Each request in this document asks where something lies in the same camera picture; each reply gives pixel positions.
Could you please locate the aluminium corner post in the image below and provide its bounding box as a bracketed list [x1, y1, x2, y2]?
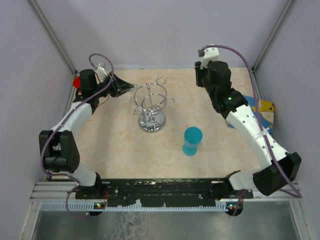
[251, 0, 296, 73]
[27, 0, 78, 75]

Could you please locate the blue cartoon cloth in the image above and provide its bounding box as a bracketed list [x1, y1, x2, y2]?
[226, 95, 275, 139]

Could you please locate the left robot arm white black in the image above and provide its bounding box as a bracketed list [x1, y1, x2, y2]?
[38, 63, 135, 188]

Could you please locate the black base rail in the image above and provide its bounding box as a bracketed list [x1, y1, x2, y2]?
[75, 177, 241, 207]

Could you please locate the white cable duct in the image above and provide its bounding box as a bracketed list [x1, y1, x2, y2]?
[40, 201, 236, 212]

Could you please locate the right aluminium corner post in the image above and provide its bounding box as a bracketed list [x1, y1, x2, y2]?
[251, 0, 296, 73]

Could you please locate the chrome wire glass rack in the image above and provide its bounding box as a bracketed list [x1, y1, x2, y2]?
[133, 77, 176, 134]

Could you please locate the blue wine glass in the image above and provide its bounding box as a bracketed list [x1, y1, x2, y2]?
[182, 126, 203, 157]

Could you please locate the left aluminium corner post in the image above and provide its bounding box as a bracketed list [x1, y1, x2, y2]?
[27, 0, 78, 75]

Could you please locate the red wine glass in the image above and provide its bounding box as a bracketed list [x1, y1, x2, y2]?
[72, 76, 81, 89]

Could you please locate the aluminium frame rail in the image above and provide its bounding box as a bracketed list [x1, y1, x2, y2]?
[30, 181, 302, 202]

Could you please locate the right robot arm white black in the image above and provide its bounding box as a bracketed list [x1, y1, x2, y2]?
[194, 44, 302, 198]

